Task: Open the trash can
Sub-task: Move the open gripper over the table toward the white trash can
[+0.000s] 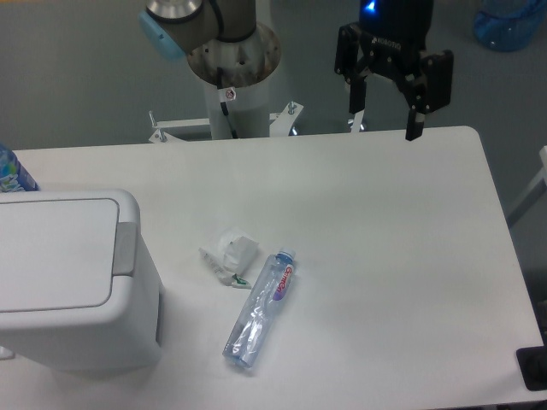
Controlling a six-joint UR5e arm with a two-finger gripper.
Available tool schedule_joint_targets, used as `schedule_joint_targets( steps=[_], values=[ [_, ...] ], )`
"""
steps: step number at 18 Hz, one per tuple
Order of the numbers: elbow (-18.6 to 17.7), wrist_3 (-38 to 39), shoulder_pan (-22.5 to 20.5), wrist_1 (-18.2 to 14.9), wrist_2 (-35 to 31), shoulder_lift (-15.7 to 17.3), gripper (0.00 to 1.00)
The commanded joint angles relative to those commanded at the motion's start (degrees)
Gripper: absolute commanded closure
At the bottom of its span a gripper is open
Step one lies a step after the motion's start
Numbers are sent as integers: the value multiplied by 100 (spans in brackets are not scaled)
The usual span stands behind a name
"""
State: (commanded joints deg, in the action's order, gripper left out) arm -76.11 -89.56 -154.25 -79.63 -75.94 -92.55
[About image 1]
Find clear plastic water bottle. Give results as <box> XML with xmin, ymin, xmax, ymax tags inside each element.
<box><xmin>222</xmin><ymin>248</ymin><xmax>296</xmax><ymax>369</ymax></box>

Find blue labelled bottle left edge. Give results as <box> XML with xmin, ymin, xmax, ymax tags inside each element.
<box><xmin>1</xmin><ymin>144</ymin><xmax>41</xmax><ymax>193</ymax></box>

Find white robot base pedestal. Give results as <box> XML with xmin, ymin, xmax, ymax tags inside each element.
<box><xmin>187</xmin><ymin>22</ymin><xmax>281</xmax><ymax>140</ymax></box>

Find white frame right edge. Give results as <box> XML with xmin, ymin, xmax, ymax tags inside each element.
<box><xmin>506</xmin><ymin>146</ymin><xmax>546</xmax><ymax>229</ymax></box>

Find blue water jug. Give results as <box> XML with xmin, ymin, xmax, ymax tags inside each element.
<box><xmin>472</xmin><ymin>0</ymin><xmax>546</xmax><ymax>52</ymax></box>

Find table clamp bracket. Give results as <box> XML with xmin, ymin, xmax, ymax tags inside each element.
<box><xmin>269</xmin><ymin>101</ymin><xmax>304</xmax><ymax>137</ymax></box>
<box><xmin>147</xmin><ymin>110</ymin><xmax>211</xmax><ymax>144</ymax></box>

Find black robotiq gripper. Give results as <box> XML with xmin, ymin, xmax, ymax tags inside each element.
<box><xmin>334</xmin><ymin>1</ymin><xmax>454</xmax><ymax>141</ymax></box>

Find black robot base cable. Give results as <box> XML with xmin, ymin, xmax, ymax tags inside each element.
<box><xmin>215</xmin><ymin>66</ymin><xmax>239</xmax><ymax>139</ymax></box>

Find white push-lid trash can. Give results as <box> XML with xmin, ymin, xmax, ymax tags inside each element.
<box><xmin>1</xmin><ymin>189</ymin><xmax>165</xmax><ymax>371</ymax></box>

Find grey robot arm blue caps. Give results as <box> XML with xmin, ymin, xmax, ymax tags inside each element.
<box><xmin>138</xmin><ymin>1</ymin><xmax>454</xmax><ymax>141</ymax></box>

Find left table clamp bracket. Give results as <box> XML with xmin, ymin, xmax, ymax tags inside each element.
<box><xmin>147</xmin><ymin>110</ymin><xmax>211</xmax><ymax>144</ymax></box>

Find middle table clamp bracket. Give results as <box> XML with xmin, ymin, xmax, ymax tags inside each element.
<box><xmin>269</xmin><ymin>101</ymin><xmax>304</xmax><ymax>137</ymax></box>

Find crumpled white plastic wrapper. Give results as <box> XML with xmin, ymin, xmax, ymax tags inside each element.
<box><xmin>198</xmin><ymin>226</ymin><xmax>259</xmax><ymax>290</ymax></box>

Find black device table corner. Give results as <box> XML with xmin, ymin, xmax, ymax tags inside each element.
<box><xmin>516</xmin><ymin>346</ymin><xmax>546</xmax><ymax>391</ymax></box>

